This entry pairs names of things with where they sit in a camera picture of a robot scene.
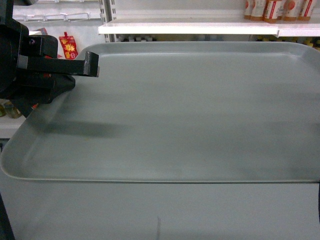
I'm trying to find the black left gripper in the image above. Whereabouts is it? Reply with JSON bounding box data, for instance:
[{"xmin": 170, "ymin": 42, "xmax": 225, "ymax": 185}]
[{"xmin": 0, "ymin": 0, "xmax": 100, "ymax": 117}]

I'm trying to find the grey-green rectangular serving tray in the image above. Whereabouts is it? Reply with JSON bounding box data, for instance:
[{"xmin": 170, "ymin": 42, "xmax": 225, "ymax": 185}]
[{"xmin": 0, "ymin": 41, "xmax": 320, "ymax": 183}]

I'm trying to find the red snack pouch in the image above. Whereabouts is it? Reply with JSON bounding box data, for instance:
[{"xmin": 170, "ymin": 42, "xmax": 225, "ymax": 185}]
[{"xmin": 59, "ymin": 32, "xmax": 78, "ymax": 60}]

